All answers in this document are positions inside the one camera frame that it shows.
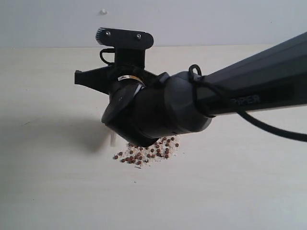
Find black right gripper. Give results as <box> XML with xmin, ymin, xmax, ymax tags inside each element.
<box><xmin>74</xmin><ymin>66</ymin><xmax>163</xmax><ymax>96</ymax></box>

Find white wooden paint brush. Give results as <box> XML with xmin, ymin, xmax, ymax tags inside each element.
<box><xmin>110</xmin><ymin>131</ymin><xmax>116</xmax><ymax>147</ymax></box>

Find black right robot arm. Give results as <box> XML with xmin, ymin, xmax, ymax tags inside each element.
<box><xmin>74</xmin><ymin>27</ymin><xmax>307</xmax><ymax>147</ymax></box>

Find brown beans and crumbs pile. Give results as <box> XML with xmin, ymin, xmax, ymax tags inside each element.
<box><xmin>112</xmin><ymin>135</ymin><xmax>181</xmax><ymax>168</ymax></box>

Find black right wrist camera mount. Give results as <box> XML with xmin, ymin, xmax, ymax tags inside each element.
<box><xmin>95</xmin><ymin>27</ymin><xmax>154</xmax><ymax>69</ymax></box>

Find small white wall plug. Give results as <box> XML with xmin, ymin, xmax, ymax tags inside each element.
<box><xmin>99</xmin><ymin>9</ymin><xmax>108</xmax><ymax>15</ymax></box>

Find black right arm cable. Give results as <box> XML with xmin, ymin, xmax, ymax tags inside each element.
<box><xmin>188</xmin><ymin>64</ymin><xmax>307</xmax><ymax>142</ymax></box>

